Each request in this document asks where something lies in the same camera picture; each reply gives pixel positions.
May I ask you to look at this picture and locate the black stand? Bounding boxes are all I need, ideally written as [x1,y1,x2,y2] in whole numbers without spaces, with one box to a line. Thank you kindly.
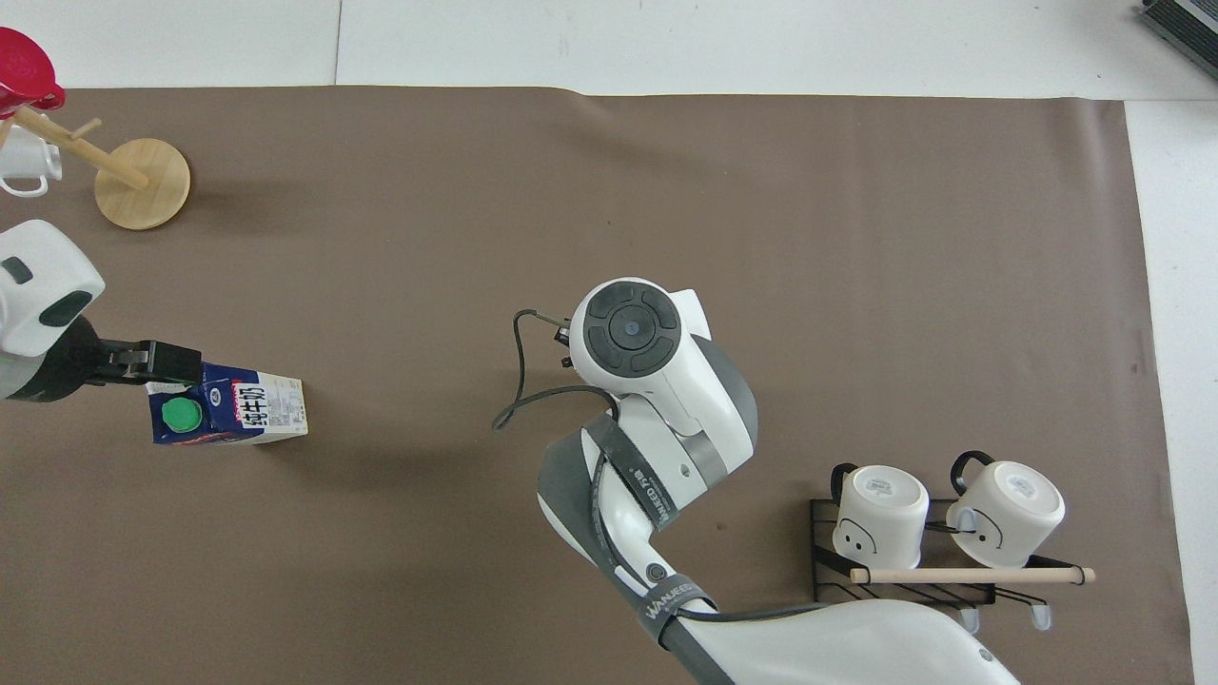
[1138,0,1218,54]

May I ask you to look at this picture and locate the white mug with black handle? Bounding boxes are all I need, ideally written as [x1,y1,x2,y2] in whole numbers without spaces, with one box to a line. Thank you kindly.
[830,462,931,571]
[948,450,1066,570]

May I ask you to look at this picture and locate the blue white milk carton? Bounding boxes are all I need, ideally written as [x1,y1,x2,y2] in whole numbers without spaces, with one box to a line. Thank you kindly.
[146,362,309,447]

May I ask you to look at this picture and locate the wooden mug tree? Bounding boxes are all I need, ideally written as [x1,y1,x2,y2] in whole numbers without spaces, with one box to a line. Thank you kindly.
[0,105,192,231]

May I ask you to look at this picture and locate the plain white mug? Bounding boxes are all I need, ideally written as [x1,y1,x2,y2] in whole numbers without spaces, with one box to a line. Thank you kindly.
[0,124,64,199]

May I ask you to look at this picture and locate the black cable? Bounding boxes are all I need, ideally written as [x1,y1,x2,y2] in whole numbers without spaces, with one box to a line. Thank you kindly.
[492,309,621,432]

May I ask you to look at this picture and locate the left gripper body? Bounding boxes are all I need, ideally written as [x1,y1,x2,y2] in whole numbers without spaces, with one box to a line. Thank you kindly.
[25,317,117,402]

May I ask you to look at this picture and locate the red cup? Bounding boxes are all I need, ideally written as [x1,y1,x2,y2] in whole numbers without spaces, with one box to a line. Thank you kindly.
[0,27,67,121]

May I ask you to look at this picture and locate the black wire mug rack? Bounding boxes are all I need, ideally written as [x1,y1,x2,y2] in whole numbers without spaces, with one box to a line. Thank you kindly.
[810,495,1097,632]

